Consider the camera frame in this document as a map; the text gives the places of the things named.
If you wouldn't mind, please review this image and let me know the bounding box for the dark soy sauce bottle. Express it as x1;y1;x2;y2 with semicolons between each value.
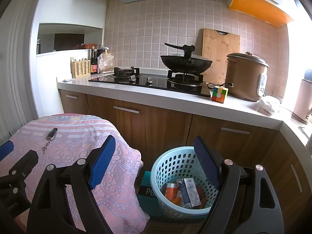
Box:
90;46;98;75

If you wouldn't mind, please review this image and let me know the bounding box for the brown rice cooker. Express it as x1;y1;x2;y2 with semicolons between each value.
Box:
225;52;270;102

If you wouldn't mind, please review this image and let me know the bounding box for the orange wall cabinet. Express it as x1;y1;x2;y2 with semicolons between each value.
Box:
228;0;295;28

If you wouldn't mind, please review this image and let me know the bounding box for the black car key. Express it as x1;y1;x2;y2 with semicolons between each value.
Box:
42;128;58;154

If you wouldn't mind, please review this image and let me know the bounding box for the colourful puzzle cube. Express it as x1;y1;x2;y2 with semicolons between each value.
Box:
211;86;229;104

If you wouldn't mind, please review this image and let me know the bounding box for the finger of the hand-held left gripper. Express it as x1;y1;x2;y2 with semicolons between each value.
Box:
9;150;39;188
0;140;14;161

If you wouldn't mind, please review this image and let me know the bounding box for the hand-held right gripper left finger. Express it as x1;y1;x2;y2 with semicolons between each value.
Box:
27;135;116;234

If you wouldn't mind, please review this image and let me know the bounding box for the pink electric kettle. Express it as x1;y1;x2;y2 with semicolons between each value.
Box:
292;78;312;125

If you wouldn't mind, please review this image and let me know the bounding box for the pink patterned tablecloth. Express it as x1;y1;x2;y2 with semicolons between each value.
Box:
0;113;149;234

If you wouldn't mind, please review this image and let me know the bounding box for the teal cardboard box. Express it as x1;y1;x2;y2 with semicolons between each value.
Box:
137;171;207;221

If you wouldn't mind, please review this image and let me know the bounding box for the crumpled white plastic bag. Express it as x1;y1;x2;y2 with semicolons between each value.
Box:
258;96;281;116

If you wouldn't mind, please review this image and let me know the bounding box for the black gas stove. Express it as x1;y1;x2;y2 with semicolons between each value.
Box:
88;66;211;97

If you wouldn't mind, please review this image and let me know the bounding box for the wooden cutting board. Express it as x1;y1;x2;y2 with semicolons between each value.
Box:
202;28;240;86

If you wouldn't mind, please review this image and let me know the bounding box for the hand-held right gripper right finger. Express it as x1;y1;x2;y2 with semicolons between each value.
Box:
194;136;284;234

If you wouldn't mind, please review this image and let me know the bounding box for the blue and white milk carton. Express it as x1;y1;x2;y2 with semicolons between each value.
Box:
176;178;202;209

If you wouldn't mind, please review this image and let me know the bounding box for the beige utensil basket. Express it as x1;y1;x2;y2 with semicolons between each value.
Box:
70;57;91;79

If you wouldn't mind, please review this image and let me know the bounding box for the light blue plastic basket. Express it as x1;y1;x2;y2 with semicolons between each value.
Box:
150;146;221;220

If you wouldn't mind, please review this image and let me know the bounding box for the white curtain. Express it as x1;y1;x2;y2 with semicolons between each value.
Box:
0;5;41;142

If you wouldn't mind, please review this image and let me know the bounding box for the torn orange plastic wrapper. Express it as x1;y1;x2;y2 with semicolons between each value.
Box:
195;187;205;209

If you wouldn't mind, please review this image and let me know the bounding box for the black wok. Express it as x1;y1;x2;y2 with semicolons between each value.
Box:
160;43;213;75

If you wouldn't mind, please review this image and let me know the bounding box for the clear plastic bag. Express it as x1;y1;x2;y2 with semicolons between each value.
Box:
97;52;114;74

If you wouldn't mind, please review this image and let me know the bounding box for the wicker basket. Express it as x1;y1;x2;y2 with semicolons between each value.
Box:
72;43;98;50

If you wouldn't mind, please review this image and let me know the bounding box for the wooden kitchen cabinet white counter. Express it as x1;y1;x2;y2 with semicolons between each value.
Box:
57;74;312;234

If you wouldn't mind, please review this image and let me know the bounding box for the black power cable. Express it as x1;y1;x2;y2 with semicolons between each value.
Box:
207;82;234;89

